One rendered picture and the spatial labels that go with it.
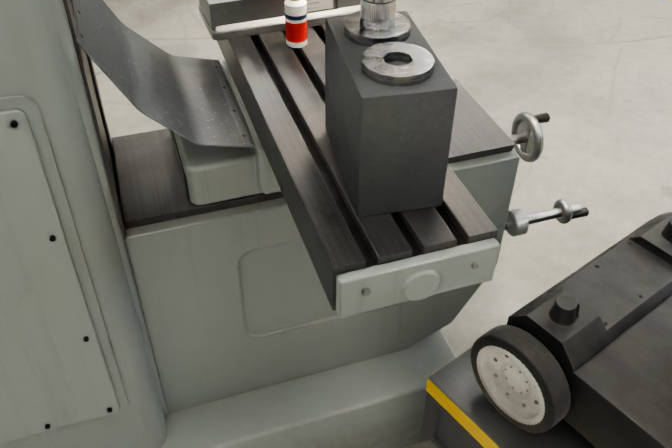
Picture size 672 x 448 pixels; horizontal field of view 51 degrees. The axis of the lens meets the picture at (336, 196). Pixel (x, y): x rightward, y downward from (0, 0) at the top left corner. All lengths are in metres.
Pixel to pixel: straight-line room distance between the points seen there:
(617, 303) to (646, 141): 1.65
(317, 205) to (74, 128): 0.39
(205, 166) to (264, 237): 0.20
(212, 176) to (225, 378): 0.56
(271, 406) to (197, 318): 0.32
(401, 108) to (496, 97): 2.26
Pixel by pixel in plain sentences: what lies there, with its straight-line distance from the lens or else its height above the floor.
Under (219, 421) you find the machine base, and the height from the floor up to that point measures 0.20.
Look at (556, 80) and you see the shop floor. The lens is 3.30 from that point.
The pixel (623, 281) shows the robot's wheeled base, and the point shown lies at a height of 0.59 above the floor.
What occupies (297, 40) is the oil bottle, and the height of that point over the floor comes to 0.98.
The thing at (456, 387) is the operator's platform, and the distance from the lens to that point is 1.46.
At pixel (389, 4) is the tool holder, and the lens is 0.94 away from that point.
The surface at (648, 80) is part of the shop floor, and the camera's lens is 3.45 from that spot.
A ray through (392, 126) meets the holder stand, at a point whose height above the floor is 1.10.
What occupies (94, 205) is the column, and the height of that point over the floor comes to 0.85.
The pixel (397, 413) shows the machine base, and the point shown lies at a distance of 1.71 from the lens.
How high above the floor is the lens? 1.58
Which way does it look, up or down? 40 degrees down
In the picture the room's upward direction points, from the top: 1 degrees clockwise
